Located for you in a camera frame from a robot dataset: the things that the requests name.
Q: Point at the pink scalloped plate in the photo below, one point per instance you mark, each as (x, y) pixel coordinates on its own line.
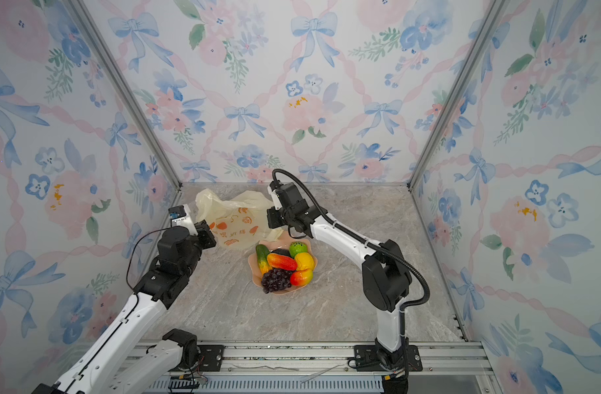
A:
(282, 243)

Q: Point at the corner aluminium post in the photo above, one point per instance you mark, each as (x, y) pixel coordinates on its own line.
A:
(463, 78)
(84, 20)

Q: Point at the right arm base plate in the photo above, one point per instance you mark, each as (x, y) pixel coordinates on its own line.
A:
(373, 358)

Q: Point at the yellow lemon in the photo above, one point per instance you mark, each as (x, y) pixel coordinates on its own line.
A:
(305, 261)

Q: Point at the purple grape bunch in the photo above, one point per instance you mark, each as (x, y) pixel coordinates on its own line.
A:
(276, 280)

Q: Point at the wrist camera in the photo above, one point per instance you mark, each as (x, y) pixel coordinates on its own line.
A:
(180, 216)
(287, 197)

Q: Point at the green yellow cucumber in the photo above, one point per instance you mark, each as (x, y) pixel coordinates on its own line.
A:
(262, 252)

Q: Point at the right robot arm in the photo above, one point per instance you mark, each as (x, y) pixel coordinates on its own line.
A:
(390, 283)

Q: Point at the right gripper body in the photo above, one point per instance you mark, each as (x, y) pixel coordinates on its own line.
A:
(281, 217)

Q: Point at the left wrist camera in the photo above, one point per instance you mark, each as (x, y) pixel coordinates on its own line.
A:
(180, 216)

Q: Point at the yellow plastic bag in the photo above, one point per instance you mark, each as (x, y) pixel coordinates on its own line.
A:
(237, 224)

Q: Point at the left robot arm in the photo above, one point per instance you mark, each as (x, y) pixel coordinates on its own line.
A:
(100, 369)

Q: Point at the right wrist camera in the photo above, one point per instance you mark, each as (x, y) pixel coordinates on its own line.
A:
(287, 197)

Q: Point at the dark avocado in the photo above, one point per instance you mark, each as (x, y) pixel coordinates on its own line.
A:
(282, 252)

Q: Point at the right corner aluminium post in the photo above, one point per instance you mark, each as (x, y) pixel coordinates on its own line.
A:
(463, 78)

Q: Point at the green custard apple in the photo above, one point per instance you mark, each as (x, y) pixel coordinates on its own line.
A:
(296, 248)

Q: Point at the left corner aluminium post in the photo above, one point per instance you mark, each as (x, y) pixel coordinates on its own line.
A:
(84, 20)

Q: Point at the aluminium front rail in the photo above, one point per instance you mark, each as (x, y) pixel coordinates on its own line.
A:
(324, 367)

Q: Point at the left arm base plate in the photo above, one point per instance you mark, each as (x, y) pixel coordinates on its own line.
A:
(206, 357)

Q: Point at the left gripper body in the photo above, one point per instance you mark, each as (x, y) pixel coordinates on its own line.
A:
(204, 239)

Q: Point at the red yellow peach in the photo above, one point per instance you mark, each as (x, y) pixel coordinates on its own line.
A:
(301, 278)

